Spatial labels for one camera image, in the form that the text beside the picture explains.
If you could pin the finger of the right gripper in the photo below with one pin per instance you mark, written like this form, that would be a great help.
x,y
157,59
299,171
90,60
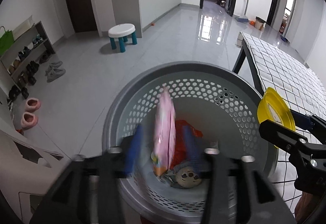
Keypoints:
x,y
312,123
285,137

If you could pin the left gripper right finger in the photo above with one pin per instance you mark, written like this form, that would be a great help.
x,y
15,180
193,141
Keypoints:
x,y
238,192

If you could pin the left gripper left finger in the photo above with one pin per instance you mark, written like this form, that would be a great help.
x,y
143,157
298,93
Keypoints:
x,y
67,200

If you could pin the yellow plastic lid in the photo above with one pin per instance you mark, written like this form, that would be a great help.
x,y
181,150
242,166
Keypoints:
x,y
272,107

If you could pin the beige sloth plush head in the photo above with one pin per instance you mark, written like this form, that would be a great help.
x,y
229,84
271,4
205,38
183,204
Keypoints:
x,y
187,178

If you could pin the pink snack wrapper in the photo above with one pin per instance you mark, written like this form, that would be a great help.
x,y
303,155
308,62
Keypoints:
x,y
164,138

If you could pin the grey cloth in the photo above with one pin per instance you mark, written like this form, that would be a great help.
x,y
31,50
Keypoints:
x,y
169,178

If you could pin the small trash bin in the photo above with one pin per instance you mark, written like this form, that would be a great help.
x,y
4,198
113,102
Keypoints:
x,y
259,23

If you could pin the person's right hand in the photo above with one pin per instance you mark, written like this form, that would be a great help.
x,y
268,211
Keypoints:
x,y
304,207

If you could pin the black white checkered tablecloth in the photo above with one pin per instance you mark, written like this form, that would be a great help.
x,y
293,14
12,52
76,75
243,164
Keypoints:
x,y
293,95

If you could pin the pink slipper far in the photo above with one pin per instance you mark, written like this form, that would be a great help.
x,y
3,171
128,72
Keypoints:
x,y
32,105

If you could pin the grey perforated laundry basket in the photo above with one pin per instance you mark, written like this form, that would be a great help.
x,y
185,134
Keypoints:
x,y
184,108

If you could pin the broom with blue dustpan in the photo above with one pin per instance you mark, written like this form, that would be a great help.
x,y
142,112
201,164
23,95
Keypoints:
x,y
242,18

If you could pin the grey shoe front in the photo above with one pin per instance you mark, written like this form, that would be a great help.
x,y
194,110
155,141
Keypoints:
x,y
55,73

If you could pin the grey shoe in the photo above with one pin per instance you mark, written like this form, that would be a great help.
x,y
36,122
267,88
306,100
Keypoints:
x,y
53,65
55,73

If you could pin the grey shoe back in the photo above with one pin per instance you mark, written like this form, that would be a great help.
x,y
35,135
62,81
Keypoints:
x,y
53,65

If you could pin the grey shoe rack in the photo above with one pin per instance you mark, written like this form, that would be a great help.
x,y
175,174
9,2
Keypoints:
x,y
30,46

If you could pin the green handbag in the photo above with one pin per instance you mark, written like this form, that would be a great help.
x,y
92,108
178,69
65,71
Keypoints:
x,y
6,40

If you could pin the white teal child stool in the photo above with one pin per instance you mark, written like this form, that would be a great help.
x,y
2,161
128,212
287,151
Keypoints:
x,y
121,32

